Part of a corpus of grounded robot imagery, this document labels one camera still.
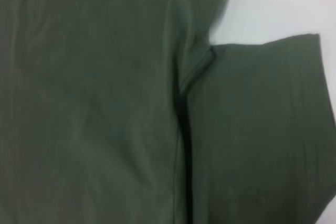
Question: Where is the dark green shirt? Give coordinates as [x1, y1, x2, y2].
[0, 0, 336, 224]

